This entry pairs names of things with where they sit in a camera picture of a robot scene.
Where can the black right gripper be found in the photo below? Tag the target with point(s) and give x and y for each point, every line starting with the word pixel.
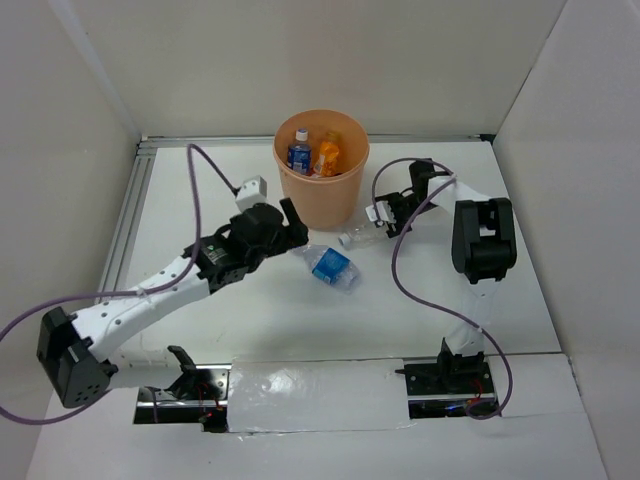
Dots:
pixel 401 226

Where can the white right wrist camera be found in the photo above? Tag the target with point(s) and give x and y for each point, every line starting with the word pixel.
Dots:
pixel 380 212

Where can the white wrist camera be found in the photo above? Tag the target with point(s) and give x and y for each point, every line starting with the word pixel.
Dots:
pixel 252 191
pixel 380 212

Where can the orange juice bottle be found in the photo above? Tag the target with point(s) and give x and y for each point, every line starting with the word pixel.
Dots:
pixel 327 162

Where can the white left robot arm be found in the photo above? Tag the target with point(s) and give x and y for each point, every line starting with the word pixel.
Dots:
pixel 74 348

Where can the white cap clear bottle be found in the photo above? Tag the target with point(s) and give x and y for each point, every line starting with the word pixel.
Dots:
pixel 362 236

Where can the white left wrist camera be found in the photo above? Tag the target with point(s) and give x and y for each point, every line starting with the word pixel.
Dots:
pixel 252 191

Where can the dark blue label bottle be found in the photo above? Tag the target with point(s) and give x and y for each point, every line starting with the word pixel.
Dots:
pixel 299 153

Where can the aluminium rail frame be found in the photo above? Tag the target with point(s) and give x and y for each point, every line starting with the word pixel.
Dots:
pixel 117 240

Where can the blue cap crushed bottle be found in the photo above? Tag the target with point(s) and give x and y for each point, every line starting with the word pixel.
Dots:
pixel 331 267

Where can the orange plastic bin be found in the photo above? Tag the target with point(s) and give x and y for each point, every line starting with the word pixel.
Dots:
pixel 323 202

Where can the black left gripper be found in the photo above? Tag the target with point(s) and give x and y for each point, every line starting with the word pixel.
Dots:
pixel 292 235

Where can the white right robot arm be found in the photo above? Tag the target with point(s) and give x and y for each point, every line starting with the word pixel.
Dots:
pixel 483 248

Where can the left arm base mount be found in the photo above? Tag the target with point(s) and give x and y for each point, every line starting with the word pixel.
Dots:
pixel 199 395

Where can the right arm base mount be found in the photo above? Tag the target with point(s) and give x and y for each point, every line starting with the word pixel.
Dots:
pixel 449 386

